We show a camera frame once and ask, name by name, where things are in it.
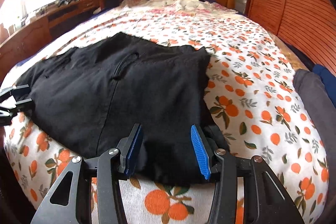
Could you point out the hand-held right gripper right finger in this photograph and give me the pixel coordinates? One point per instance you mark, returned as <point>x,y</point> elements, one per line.
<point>200,153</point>

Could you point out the black coat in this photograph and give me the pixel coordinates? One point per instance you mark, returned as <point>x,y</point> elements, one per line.
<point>105,87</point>

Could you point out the orange print bedsheet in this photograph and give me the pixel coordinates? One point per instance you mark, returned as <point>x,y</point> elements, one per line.
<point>262,82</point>

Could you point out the wooden desk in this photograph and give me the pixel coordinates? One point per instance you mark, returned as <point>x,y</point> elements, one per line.
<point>34,32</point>

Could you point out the grey cloth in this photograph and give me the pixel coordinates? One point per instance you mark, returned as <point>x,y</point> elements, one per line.
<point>315,98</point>

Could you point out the wooden slatted wardrobe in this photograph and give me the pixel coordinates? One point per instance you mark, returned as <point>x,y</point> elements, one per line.
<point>296,3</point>

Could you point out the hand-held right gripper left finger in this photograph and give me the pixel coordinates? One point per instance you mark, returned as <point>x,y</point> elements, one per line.
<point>134,151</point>

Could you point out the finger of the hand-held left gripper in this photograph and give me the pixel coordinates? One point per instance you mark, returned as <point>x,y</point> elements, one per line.
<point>15,88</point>
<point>18,104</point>

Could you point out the blue cloth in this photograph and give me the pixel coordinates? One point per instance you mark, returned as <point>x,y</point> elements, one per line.
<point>324,74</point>

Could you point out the beige floral blanket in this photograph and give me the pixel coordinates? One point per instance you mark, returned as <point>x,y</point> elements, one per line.
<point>183,5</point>

